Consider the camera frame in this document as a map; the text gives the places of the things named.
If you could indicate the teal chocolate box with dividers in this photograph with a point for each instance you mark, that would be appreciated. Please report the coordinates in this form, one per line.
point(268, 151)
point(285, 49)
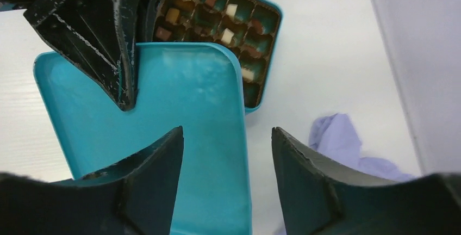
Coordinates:
point(249, 28)

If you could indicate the caramel rectangular chocolate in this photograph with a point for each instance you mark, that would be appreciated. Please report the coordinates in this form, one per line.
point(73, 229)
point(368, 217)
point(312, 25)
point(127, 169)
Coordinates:
point(172, 16)

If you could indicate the teal box lid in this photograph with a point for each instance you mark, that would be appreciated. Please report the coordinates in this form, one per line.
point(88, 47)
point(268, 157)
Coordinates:
point(194, 85)

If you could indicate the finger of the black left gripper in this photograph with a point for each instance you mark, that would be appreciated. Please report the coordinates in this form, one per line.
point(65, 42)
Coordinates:
point(97, 37)
point(147, 12)

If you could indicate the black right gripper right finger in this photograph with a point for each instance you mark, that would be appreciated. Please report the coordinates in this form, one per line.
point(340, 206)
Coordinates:
point(425, 205)

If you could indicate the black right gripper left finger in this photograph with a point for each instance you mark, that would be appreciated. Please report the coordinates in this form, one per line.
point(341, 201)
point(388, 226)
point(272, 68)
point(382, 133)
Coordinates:
point(133, 196)

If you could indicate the milk square chocolate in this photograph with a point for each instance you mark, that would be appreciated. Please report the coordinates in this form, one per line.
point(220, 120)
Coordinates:
point(163, 34)

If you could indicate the lavender crumpled cloth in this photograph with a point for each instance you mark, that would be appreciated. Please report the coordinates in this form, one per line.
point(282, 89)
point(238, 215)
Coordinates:
point(353, 150)

